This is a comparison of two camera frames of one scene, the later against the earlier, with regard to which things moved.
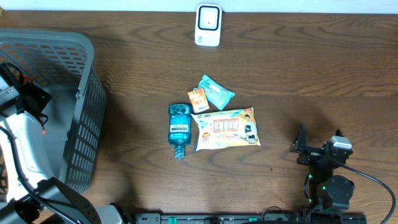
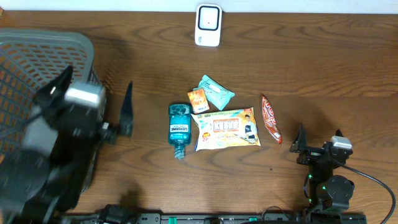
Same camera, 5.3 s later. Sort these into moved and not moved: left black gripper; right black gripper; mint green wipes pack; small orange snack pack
Moved: left black gripper
Not moved: mint green wipes pack; right black gripper; small orange snack pack
